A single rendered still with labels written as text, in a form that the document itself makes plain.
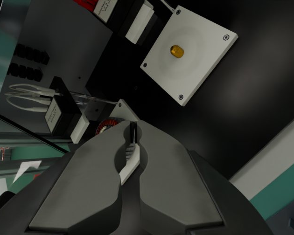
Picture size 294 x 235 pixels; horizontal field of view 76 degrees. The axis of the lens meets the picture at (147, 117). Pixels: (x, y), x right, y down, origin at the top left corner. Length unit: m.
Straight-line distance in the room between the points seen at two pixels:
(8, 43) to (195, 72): 0.31
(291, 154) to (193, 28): 0.27
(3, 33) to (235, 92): 0.37
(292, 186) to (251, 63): 0.84
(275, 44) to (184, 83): 0.15
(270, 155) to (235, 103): 0.10
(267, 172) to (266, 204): 0.80
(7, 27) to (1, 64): 0.06
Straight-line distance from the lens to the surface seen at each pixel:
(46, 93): 0.46
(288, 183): 1.12
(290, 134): 0.35
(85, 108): 0.52
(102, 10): 0.37
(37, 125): 0.69
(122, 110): 0.47
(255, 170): 0.36
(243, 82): 0.35
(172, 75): 0.39
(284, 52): 0.35
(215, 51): 0.37
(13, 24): 0.36
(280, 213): 1.13
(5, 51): 0.38
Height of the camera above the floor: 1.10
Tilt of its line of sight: 50 degrees down
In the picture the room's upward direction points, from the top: 81 degrees counter-clockwise
